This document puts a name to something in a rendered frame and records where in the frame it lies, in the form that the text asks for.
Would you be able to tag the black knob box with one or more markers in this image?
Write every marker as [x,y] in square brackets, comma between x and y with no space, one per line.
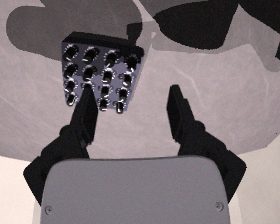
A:
[85,59]

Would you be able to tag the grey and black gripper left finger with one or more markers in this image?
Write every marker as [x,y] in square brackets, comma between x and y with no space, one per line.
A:
[71,137]

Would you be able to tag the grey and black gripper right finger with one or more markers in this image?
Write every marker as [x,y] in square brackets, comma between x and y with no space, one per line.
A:
[193,139]

